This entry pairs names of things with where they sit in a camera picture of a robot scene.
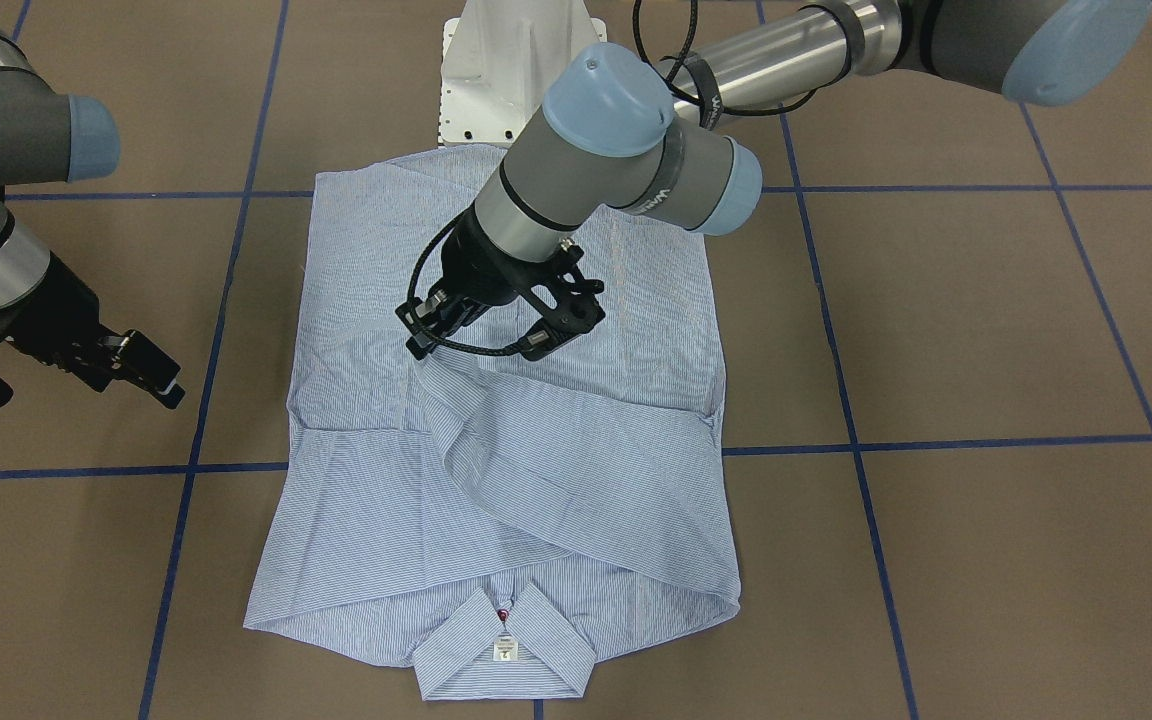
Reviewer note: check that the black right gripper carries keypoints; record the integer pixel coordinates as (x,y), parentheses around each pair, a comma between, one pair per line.
(48,312)

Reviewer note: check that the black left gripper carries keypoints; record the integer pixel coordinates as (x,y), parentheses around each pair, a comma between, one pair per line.
(477,268)

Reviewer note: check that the light blue striped shirt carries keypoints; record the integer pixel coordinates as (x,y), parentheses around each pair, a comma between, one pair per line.
(496,525)

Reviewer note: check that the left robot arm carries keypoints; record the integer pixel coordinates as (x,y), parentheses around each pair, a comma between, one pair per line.
(617,131)

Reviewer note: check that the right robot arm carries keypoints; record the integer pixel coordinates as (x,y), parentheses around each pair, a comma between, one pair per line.
(44,137)

